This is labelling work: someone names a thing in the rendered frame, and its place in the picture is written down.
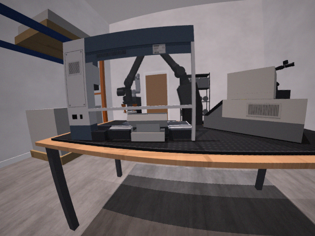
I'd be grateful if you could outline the white thermal cycler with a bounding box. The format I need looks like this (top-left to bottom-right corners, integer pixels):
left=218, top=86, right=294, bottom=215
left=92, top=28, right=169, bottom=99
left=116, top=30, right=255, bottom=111
left=203, top=66, right=308, bottom=143

